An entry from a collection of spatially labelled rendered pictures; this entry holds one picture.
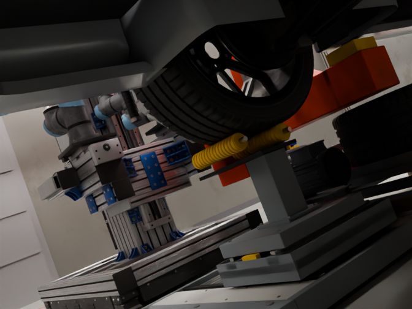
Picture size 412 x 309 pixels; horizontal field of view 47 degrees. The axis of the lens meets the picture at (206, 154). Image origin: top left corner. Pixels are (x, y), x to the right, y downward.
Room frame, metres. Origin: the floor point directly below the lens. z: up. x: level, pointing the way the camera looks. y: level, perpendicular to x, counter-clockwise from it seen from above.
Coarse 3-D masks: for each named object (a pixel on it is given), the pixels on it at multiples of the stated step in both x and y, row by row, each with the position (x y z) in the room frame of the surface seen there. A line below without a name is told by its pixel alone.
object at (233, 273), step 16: (368, 208) 1.54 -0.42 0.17; (384, 208) 1.58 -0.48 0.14; (336, 224) 1.51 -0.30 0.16; (352, 224) 1.47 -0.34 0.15; (368, 224) 1.51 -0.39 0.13; (384, 224) 1.56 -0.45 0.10; (304, 240) 1.42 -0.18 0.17; (320, 240) 1.38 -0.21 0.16; (336, 240) 1.42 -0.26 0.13; (352, 240) 1.46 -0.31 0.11; (240, 256) 1.54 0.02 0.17; (256, 256) 1.42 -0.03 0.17; (272, 256) 1.36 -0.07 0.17; (288, 256) 1.31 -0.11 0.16; (304, 256) 1.33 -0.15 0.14; (320, 256) 1.37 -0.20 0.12; (336, 256) 1.40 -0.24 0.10; (224, 272) 1.56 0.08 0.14; (240, 272) 1.50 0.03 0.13; (256, 272) 1.44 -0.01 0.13; (272, 272) 1.38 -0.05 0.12; (288, 272) 1.33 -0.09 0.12; (304, 272) 1.32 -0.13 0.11
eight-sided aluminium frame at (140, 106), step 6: (246, 78) 1.86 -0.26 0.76; (252, 78) 1.82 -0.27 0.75; (246, 84) 1.86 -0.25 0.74; (252, 84) 1.82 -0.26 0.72; (132, 90) 1.57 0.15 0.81; (246, 90) 1.81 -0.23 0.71; (252, 90) 1.81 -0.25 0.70; (138, 102) 1.56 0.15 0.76; (138, 108) 1.57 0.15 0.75; (144, 108) 1.55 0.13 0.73; (144, 114) 1.59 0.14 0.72; (150, 114) 1.58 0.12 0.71; (156, 120) 1.60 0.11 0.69
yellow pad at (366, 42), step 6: (372, 36) 1.81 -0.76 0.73; (348, 42) 1.75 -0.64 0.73; (354, 42) 1.74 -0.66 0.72; (360, 42) 1.76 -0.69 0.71; (366, 42) 1.78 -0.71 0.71; (372, 42) 1.80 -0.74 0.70; (342, 48) 1.78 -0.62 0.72; (348, 48) 1.76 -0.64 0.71; (354, 48) 1.74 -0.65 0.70; (360, 48) 1.75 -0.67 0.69; (366, 48) 1.77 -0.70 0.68; (330, 54) 1.82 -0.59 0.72; (336, 54) 1.80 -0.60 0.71; (342, 54) 1.78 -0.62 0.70; (348, 54) 1.77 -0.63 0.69; (330, 60) 1.83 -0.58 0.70; (336, 60) 1.81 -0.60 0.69; (330, 66) 1.84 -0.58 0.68
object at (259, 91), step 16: (192, 48) 1.57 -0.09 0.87; (224, 48) 1.65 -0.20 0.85; (208, 64) 1.59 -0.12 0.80; (224, 64) 1.63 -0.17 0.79; (240, 64) 1.72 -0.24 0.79; (288, 64) 1.63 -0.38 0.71; (208, 80) 1.37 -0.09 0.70; (224, 80) 1.67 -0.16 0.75; (256, 80) 1.78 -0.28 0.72; (272, 80) 1.68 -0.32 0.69; (288, 80) 1.56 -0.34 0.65; (240, 96) 1.42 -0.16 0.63; (256, 96) 1.72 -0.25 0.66; (272, 96) 1.50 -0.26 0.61
